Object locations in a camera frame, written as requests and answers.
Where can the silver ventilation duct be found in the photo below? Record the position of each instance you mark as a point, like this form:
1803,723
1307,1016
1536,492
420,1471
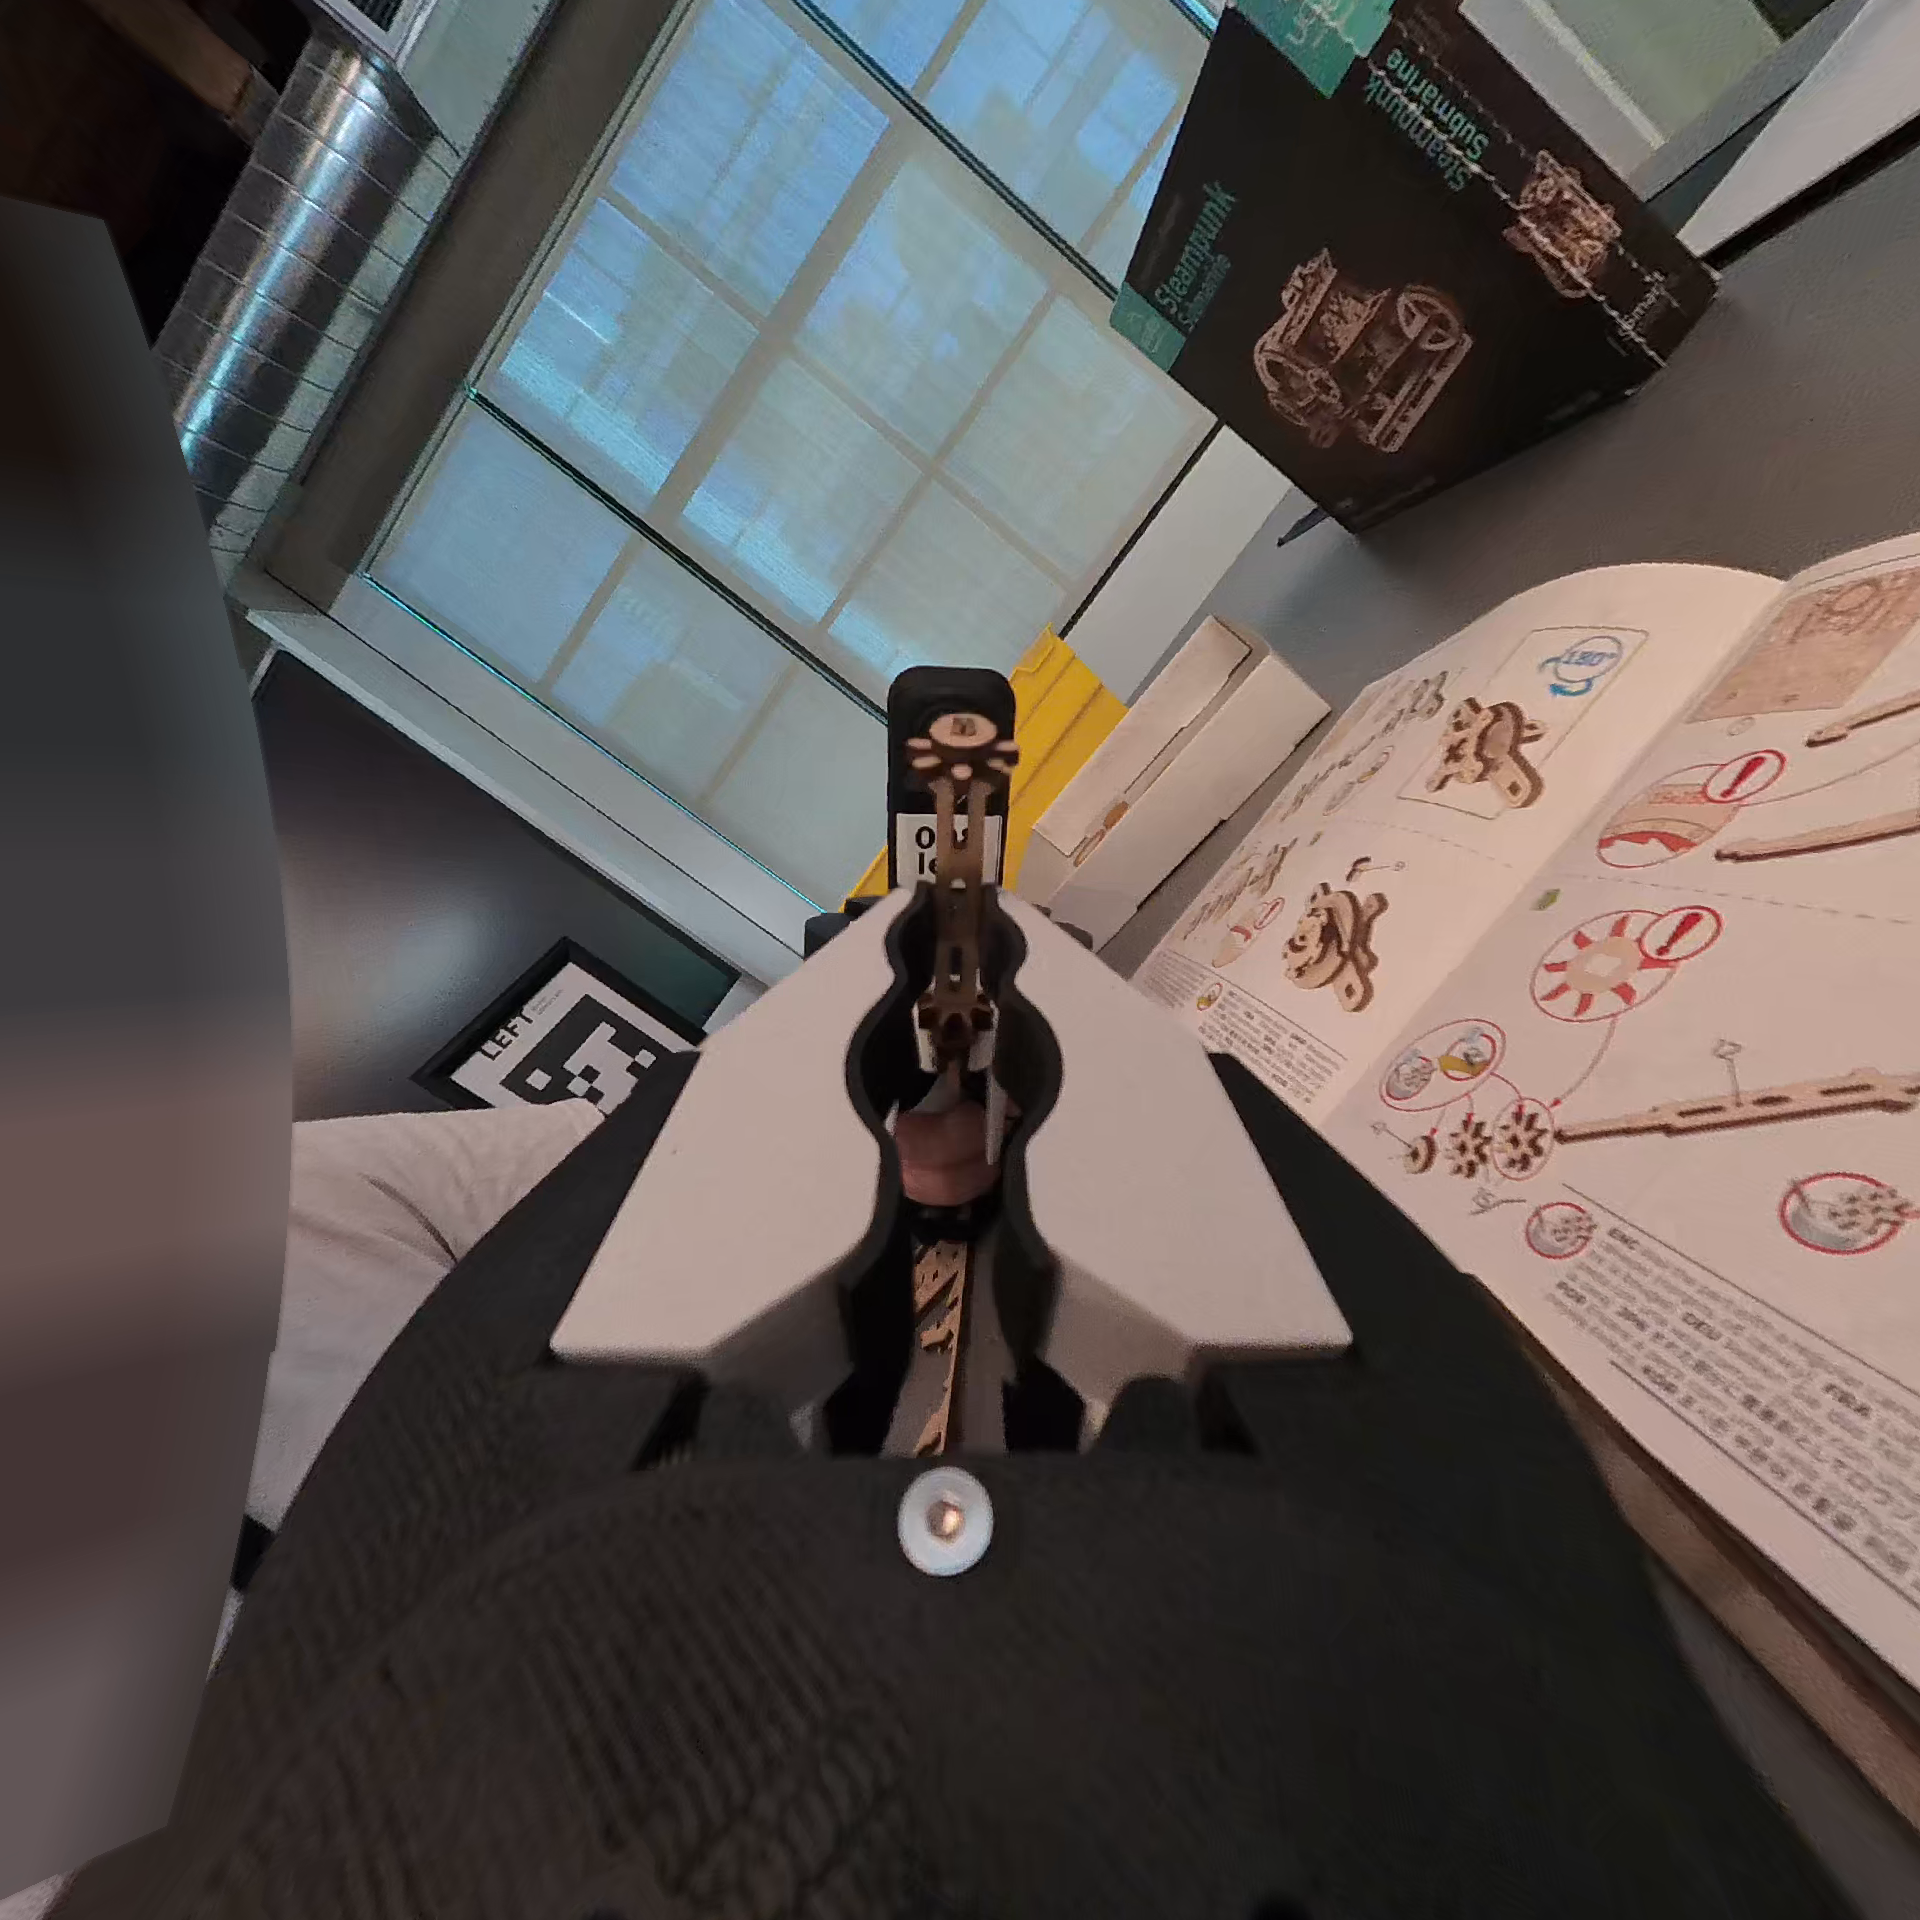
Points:
300,272

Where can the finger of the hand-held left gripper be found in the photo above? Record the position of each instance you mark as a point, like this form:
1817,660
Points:
938,1039

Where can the black framed marker sign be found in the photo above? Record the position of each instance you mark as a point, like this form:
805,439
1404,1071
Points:
601,1051

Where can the open instruction booklet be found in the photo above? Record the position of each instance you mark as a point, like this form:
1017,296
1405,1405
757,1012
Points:
1647,1051

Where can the teal model kit box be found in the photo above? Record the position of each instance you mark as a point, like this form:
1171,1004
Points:
1307,40

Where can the person's left hand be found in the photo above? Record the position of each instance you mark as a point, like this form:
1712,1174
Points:
938,1155

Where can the white cardboard box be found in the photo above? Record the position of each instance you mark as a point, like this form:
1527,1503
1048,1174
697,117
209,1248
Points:
1197,730

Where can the black model kit box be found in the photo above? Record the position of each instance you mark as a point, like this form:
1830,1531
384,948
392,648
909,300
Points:
1347,221

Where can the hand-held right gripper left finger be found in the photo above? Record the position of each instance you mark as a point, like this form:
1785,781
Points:
720,1201

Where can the large grid window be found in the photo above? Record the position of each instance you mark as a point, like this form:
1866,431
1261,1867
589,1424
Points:
750,373

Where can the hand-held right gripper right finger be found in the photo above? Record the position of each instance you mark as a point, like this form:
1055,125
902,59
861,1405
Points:
1189,1201

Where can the flat wooden model strip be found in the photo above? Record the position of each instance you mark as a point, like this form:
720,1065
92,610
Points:
930,1350

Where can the yellow plastic bin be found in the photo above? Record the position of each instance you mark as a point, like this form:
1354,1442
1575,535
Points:
1064,721

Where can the wooden model rod with gears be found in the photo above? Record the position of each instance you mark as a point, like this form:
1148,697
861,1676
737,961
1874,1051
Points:
951,930

